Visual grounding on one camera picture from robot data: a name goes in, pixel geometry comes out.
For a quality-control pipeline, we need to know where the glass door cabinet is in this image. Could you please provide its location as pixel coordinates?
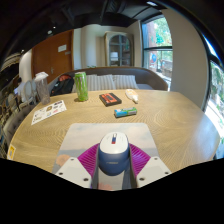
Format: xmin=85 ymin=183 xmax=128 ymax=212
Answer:
xmin=103 ymin=30 xmax=135 ymax=68

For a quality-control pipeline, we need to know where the small teal eraser pack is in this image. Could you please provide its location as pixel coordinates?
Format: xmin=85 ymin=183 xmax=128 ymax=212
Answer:
xmin=113 ymin=106 xmax=138 ymax=119

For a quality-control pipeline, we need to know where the black and red flat box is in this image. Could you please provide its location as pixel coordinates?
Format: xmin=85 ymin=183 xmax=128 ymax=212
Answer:
xmin=98 ymin=92 xmax=123 ymax=108

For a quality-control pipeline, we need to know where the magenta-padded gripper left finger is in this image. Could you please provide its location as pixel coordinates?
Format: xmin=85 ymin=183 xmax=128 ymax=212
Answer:
xmin=54 ymin=143 xmax=101 ymax=190

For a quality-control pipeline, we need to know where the white sticker sheet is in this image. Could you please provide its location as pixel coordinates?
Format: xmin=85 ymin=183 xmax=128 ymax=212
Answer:
xmin=30 ymin=99 xmax=68 ymax=126

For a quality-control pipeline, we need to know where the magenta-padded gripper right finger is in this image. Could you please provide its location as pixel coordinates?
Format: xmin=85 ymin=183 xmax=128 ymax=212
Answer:
xmin=128 ymin=143 xmax=173 ymax=190

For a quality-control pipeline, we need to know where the clear shaker bottle white lid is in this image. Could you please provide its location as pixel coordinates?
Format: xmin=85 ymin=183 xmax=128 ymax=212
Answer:
xmin=33 ymin=71 xmax=52 ymax=106

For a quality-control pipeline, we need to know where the blue and white computer mouse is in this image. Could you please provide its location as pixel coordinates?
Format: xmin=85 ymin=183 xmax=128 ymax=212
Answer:
xmin=97 ymin=131 xmax=131 ymax=177

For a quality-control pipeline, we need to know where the brown wooden door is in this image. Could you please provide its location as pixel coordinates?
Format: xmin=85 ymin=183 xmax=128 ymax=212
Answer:
xmin=31 ymin=29 xmax=75 ymax=84

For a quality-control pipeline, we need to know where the striped cushion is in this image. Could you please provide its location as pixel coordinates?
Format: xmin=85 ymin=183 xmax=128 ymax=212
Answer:
xmin=96 ymin=73 xmax=117 ymax=92
xmin=85 ymin=74 xmax=101 ymax=92
xmin=113 ymin=74 xmax=139 ymax=90

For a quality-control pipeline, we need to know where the grey curved bench sofa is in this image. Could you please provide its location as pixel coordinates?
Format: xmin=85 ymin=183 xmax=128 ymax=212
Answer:
xmin=48 ymin=65 xmax=169 ymax=96

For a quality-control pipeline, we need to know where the grey tufted sofa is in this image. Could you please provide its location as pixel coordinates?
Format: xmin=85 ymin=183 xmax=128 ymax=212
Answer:
xmin=2 ymin=103 xmax=36 ymax=148

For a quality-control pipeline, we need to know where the large side window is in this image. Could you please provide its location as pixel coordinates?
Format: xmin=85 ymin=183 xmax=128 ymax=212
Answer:
xmin=203 ymin=33 xmax=224 ymax=159

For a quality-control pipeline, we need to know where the green drink can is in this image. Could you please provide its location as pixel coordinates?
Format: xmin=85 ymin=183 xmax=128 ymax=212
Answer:
xmin=73 ymin=71 xmax=90 ymax=103

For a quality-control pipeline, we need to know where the group of white chairs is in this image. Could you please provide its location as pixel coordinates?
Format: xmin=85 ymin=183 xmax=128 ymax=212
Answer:
xmin=19 ymin=78 xmax=39 ymax=108

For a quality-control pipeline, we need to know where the black framed window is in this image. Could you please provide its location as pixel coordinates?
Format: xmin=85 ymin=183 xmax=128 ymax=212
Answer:
xmin=141 ymin=15 xmax=174 ymax=91

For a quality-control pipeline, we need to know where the cream white tube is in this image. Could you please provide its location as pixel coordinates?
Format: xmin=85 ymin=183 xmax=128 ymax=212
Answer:
xmin=125 ymin=88 xmax=140 ymax=104

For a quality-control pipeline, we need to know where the black backpack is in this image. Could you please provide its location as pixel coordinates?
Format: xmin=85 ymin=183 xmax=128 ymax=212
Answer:
xmin=49 ymin=73 xmax=76 ymax=98

